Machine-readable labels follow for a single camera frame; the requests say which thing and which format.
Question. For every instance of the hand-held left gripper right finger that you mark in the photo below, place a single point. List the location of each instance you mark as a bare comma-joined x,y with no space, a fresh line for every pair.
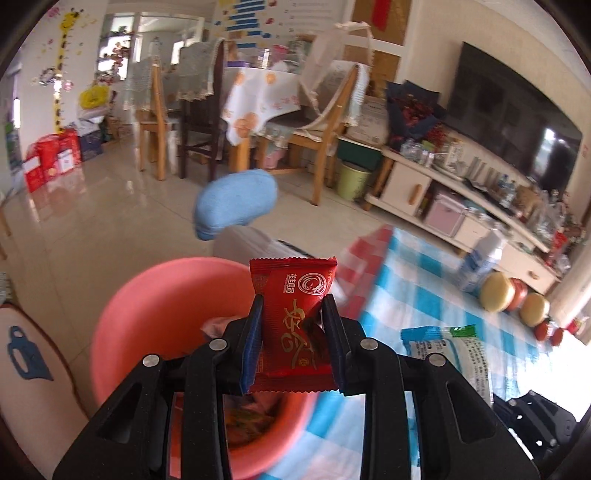
333,346

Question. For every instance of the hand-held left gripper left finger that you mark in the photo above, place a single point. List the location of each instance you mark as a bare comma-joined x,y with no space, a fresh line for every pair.
251,344

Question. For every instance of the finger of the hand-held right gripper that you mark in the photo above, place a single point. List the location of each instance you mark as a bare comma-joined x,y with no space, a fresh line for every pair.
545,424

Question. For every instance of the red swirl-logo snack packet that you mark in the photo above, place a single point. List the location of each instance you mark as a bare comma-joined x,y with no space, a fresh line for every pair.
293,318

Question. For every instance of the yellow green red snack packet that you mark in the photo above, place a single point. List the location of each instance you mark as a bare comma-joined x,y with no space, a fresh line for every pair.
249,422

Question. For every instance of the green white snack packet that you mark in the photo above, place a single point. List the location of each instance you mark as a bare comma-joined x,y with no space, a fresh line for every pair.
452,355

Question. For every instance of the pink plastic basin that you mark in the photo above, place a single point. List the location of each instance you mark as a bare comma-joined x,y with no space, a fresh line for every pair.
134,323

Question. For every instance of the green trash bin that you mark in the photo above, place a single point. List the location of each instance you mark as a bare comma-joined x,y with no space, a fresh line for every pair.
353,181

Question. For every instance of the blue checked tablecloth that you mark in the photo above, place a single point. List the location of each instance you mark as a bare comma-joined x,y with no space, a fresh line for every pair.
406,286

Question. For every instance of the yellow pear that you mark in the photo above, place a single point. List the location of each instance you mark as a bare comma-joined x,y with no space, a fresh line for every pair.
496,291
534,309

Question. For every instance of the blue cushion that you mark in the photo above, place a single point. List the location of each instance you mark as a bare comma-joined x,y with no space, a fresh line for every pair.
235,205

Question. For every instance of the white plastic bottle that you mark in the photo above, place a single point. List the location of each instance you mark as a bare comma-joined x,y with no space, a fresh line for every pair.
480,263

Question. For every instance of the pink metal case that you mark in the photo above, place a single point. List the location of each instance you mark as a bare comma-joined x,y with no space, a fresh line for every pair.
444,216

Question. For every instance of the cream television cabinet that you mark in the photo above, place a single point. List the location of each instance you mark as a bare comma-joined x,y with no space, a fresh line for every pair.
406,184

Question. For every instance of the green storage box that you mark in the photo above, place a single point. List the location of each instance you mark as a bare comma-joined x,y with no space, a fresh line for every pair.
360,153

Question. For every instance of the cluster of glass jars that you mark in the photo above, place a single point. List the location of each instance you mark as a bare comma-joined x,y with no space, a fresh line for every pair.
418,151

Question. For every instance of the wooden chair beige cover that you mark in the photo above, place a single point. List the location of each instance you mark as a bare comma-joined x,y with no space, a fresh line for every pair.
323,134

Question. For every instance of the white cardboard box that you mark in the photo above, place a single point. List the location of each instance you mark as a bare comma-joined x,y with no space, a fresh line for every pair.
369,120

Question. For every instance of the dark wooden chair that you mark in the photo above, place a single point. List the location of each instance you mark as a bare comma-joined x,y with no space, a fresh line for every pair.
198,115

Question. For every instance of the white orange-print tablecloth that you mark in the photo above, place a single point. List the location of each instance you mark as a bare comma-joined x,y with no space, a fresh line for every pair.
258,101

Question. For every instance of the dark blue wrapped bouquet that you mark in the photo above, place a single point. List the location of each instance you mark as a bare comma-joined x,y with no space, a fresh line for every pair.
413,113

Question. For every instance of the light wooden chair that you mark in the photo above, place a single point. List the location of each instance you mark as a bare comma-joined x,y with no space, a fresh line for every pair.
152,115

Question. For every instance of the red gift boxes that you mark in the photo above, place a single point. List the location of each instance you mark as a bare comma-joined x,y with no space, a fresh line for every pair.
48,159

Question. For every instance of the black television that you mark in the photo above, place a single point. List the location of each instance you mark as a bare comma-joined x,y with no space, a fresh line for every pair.
508,120

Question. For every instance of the white mesh food cover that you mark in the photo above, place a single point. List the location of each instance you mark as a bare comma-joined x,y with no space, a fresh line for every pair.
332,60

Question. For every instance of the yellow plastic bag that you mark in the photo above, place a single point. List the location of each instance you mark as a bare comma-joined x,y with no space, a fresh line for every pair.
93,97

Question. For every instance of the colourful wall poster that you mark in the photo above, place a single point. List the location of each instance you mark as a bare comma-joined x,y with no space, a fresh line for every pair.
277,18

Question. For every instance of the giraffe wall sticker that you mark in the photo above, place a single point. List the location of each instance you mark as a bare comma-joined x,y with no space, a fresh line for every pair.
67,55

